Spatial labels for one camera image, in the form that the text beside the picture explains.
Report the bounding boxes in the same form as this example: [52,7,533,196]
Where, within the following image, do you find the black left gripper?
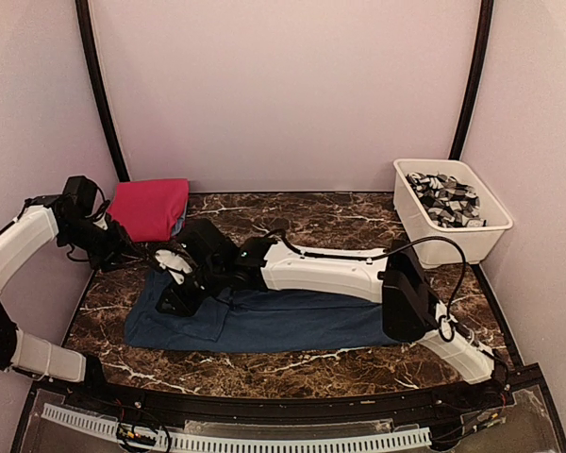
[59,216,142,272]

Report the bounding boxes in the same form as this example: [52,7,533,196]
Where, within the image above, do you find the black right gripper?
[156,258,226,315]

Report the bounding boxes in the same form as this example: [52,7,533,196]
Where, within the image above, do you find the pink trousers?
[108,178,190,243]

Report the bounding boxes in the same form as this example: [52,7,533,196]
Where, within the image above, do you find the dark blue garment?
[124,272,395,353]

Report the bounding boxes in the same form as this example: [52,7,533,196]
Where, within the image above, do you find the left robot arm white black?
[0,176,129,411]

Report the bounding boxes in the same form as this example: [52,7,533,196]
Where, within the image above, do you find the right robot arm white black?
[153,219,508,410]

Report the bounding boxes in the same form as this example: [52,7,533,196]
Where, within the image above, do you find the white plastic laundry bin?
[393,159,513,264]

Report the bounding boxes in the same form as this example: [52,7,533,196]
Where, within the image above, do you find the folded light blue shirt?
[171,215,186,237]

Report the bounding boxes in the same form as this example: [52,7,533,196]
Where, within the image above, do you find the black white patterned garment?
[406,172,487,228]

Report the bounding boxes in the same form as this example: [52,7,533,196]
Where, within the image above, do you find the black front rail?
[58,383,504,427]

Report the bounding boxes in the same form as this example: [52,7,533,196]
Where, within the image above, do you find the left black corner post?
[75,0,130,182]

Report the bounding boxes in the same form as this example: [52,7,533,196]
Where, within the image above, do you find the black corner post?
[75,0,130,182]
[448,0,494,160]

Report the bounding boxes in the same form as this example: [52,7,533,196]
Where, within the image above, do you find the white slotted cable duct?
[42,404,431,452]

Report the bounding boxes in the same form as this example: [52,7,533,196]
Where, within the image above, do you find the right black corner post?
[448,0,494,160]

